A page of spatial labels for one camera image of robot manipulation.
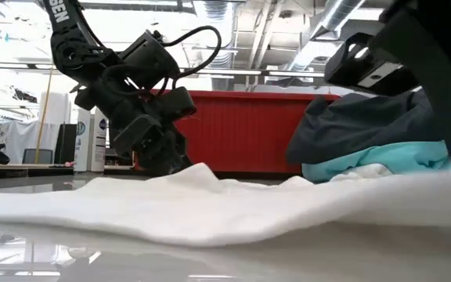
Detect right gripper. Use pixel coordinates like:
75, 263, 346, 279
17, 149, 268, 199
368, 7, 451, 158

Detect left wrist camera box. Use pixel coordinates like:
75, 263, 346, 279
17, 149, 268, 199
118, 30, 182, 90

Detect teal garment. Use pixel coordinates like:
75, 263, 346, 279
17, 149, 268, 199
301, 139, 451, 185

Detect white knitted garment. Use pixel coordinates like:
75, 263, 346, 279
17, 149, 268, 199
328, 163, 395, 184

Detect grey chair back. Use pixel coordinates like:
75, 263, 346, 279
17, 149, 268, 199
22, 148, 55, 165

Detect red plastic laundry bin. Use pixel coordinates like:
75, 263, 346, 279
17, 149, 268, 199
132, 89, 341, 176

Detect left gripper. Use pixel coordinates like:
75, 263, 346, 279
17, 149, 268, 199
74, 72, 198, 177

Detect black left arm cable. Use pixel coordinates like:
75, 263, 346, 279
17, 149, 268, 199
157, 25, 223, 92

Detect clear spray bottle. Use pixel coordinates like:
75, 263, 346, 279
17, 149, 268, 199
74, 107, 110, 174

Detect wide silver ventilation duct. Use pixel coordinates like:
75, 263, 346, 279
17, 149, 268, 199
193, 0, 237, 92

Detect yellow hanging rope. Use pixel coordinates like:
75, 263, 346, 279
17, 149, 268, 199
33, 66, 55, 164

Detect white draped sheet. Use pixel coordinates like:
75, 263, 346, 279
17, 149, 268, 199
0, 118, 41, 164

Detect navy garment with logo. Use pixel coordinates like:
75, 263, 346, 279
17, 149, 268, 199
285, 89, 448, 166

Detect long ceiling light strip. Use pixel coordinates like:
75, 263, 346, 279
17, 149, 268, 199
0, 61, 327, 79

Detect slanted silver ventilation duct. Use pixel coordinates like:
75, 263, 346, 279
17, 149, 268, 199
286, 0, 367, 74

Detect small white garment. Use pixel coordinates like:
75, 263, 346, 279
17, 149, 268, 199
0, 145, 451, 248

